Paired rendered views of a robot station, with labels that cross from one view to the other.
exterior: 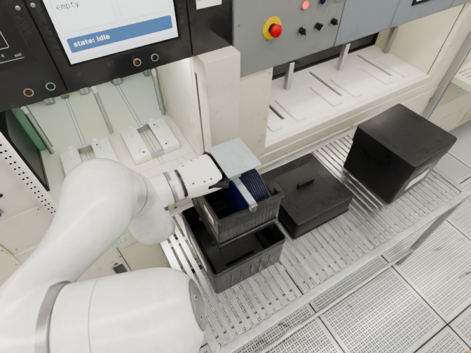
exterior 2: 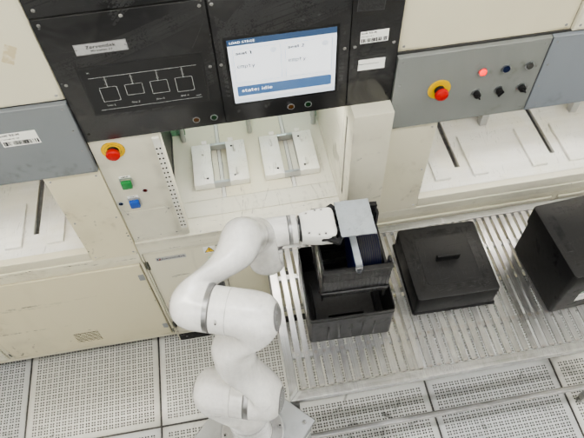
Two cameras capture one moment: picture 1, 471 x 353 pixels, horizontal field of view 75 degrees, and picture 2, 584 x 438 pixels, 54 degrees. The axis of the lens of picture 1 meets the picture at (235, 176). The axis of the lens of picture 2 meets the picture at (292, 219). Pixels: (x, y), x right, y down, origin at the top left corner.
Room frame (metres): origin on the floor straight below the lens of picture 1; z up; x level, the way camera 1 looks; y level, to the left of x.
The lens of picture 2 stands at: (-0.33, -0.19, 2.57)
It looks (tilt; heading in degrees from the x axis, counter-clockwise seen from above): 55 degrees down; 23
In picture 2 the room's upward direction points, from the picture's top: 3 degrees counter-clockwise
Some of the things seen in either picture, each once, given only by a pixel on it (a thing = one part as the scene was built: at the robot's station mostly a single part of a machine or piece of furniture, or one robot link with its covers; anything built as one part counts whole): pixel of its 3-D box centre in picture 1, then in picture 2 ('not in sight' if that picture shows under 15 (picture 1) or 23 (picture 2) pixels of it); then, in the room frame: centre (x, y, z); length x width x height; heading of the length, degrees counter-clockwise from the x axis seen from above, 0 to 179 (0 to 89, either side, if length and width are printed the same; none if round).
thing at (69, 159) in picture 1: (90, 161); (220, 163); (0.90, 0.63, 0.89); 0.22 x 0.21 x 0.04; 30
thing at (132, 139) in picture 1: (149, 139); (288, 153); (1.04, 0.39, 0.89); 0.22 x 0.21 x 0.04; 30
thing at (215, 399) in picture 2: not in sight; (231, 399); (0.03, 0.17, 1.07); 0.19 x 0.12 x 0.24; 102
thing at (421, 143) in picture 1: (394, 153); (579, 252); (0.95, -0.71, 0.89); 0.29 x 0.29 x 0.25; 34
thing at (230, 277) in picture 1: (232, 236); (343, 289); (0.56, 0.01, 0.85); 0.28 x 0.28 x 0.17; 29
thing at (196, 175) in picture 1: (196, 176); (315, 226); (0.51, 0.10, 1.25); 0.11 x 0.10 x 0.07; 119
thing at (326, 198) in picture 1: (303, 190); (445, 263); (0.79, -0.29, 0.83); 0.29 x 0.29 x 0.13; 29
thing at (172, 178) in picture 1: (174, 185); (293, 228); (0.49, 0.16, 1.25); 0.09 x 0.03 x 0.08; 29
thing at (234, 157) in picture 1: (233, 192); (349, 248); (0.56, 0.01, 1.11); 0.24 x 0.20 x 0.32; 29
